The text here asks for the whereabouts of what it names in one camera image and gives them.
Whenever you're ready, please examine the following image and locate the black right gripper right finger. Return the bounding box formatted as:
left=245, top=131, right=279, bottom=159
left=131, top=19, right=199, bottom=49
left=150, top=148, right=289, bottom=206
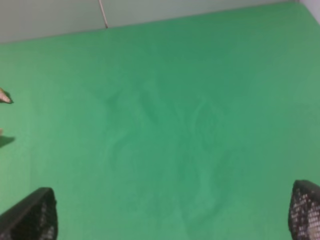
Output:
left=288, top=180, right=320, bottom=240

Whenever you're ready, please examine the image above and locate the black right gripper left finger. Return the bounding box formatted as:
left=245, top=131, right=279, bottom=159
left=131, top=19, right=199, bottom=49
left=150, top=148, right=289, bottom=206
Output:
left=0, top=187, right=58, bottom=240

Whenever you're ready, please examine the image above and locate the purple eggplant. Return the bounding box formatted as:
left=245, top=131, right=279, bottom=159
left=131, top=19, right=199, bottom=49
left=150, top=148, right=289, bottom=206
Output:
left=0, top=88, right=12, bottom=104

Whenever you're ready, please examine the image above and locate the green table cloth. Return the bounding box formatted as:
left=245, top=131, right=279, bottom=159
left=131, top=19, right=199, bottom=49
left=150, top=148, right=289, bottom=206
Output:
left=0, top=2, right=320, bottom=240

